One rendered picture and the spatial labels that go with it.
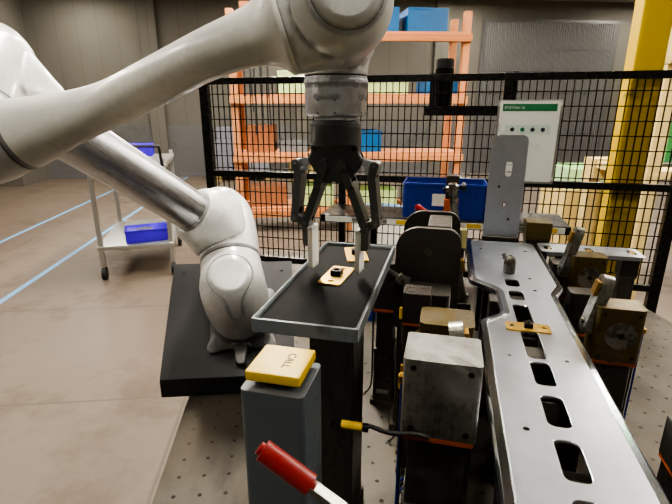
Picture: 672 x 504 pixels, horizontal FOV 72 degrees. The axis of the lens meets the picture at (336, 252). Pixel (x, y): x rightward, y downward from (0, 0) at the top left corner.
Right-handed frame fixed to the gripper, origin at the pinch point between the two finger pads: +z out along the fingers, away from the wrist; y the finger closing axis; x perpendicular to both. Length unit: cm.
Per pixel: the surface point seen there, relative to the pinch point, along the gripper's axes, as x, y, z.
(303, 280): -3.4, -4.3, 4.1
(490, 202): 98, 23, 9
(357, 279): -0.2, 3.7, 4.1
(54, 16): 718, -827, -197
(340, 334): -18.5, 6.7, 4.3
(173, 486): -6, -32, 50
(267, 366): -28.2, 1.8, 4.1
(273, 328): -19.2, -1.9, 4.5
